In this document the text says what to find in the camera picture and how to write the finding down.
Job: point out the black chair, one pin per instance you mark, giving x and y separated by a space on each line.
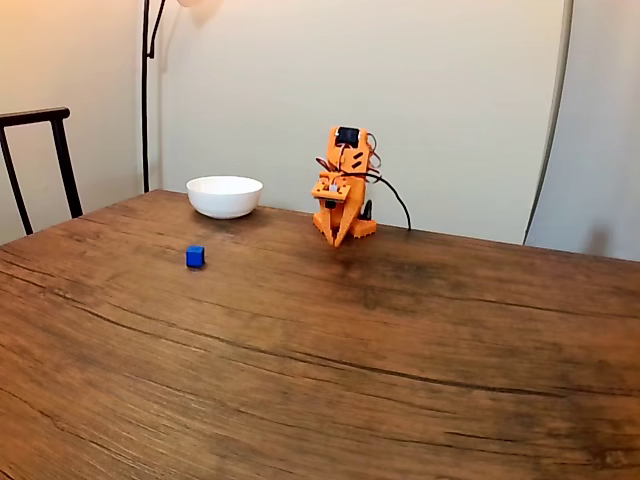
60 150

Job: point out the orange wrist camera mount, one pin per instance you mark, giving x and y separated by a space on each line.
330 189

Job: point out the white bowl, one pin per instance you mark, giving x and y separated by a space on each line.
224 197

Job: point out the black floor lamp pole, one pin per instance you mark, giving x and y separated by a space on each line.
145 100

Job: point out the black table clamp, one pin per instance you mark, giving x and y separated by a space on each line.
369 210

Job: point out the blue cube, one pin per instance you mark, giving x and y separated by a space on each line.
195 257

